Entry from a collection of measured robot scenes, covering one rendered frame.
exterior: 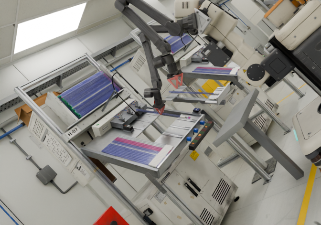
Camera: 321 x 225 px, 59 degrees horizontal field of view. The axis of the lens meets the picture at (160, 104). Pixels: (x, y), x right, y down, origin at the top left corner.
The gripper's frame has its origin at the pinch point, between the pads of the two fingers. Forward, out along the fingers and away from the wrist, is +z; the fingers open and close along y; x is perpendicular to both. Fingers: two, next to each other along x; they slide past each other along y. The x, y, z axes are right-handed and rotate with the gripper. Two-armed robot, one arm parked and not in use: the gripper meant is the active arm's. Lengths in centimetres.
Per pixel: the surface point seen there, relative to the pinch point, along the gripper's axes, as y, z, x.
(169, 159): 34.0, 10.8, 26.6
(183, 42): -141, -8, -58
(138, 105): -11.2, 3.5, -32.2
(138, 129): 12.5, 9.7, -15.9
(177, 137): 12.1, 9.7, 20.3
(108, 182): 52, 33, -22
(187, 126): -3.3, 10.4, 19.7
